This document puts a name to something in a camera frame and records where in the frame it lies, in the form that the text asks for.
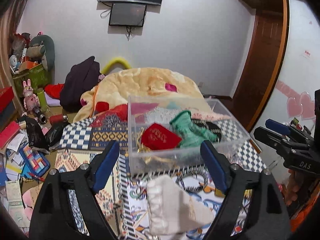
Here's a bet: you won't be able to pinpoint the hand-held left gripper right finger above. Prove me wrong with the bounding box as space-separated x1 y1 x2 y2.
199 139 293 240

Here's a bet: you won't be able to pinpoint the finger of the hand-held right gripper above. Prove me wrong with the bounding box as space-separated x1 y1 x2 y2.
265 119 313 145
253 127 310 156

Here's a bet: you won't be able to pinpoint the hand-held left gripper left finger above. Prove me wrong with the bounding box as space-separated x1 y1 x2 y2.
29 140 120 240

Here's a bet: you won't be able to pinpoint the clear plastic storage box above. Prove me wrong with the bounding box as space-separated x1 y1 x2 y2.
127 95 250 178

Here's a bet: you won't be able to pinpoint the cream white cloth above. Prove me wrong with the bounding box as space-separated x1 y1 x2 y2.
146 175 215 236

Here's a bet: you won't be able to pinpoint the person's right hand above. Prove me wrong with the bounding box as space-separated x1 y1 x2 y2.
287 169 303 207

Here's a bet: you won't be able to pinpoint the patterned bedsheet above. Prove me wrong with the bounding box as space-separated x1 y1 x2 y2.
54 112 268 240

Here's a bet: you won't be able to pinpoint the pink heart stickers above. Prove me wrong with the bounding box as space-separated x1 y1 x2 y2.
286 91 317 121

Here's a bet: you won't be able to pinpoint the black white striped cloth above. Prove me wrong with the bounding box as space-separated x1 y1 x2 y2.
191 119 222 143

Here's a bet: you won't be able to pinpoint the green knitted sock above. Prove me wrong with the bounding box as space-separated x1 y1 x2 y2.
169 110 217 148

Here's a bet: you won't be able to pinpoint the red garment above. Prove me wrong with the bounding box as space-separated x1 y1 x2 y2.
95 102 128 122

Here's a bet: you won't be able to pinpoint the red embroidered pouch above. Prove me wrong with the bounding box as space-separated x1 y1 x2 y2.
140 123 182 152

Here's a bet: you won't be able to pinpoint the wooden door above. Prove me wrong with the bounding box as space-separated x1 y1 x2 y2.
231 14 288 131

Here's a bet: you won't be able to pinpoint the red thermos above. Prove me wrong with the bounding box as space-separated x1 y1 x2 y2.
49 114 69 126

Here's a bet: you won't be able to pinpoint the white lace cloth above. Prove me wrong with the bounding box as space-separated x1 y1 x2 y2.
145 107 182 126

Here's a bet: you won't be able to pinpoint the red pen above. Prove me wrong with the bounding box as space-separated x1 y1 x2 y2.
27 172 46 182

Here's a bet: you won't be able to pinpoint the colourful checked pencil case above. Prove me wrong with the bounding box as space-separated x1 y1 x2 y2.
19 144 51 177

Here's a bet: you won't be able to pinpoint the white wardrobe door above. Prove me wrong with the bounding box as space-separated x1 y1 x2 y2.
250 0 320 155

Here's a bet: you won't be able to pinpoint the black plastic bag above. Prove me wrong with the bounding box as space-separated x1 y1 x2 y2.
24 116 71 153

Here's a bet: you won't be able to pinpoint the black flashlight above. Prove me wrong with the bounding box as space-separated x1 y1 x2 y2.
32 106 48 124

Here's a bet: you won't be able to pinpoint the dark purple jacket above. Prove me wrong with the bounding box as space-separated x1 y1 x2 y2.
59 56 102 112

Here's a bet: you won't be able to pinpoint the yellow fleece blanket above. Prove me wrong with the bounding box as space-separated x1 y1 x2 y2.
72 67 213 123

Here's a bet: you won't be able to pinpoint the red cloth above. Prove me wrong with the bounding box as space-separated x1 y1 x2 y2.
44 84 65 99

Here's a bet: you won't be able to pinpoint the green bottle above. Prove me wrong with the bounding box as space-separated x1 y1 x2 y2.
37 88 49 108

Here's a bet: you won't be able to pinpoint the pile of papers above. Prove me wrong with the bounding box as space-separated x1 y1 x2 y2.
0 130 46 232

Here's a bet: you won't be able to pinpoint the red book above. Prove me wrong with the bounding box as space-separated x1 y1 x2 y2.
0 121 21 150

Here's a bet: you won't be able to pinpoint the pink bunny figure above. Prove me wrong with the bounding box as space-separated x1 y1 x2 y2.
22 79 40 112

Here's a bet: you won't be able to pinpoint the yellow foam tube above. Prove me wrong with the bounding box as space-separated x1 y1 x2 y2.
101 57 132 74

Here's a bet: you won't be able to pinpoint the green cardboard box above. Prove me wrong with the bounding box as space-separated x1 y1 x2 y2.
12 64 52 98

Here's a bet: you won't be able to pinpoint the red box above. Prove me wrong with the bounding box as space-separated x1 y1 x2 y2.
0 86 14 113

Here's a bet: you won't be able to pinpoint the grey green plush toy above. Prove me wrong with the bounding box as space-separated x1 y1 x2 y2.
26 34 56 72

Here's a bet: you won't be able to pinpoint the gold tassel cord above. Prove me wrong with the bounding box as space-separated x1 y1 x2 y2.
136 127 175 166

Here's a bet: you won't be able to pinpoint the small wall monitor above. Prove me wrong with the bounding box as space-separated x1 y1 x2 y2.
109 2 147 27

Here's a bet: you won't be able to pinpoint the white cable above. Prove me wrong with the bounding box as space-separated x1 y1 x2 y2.
100 4 112 19

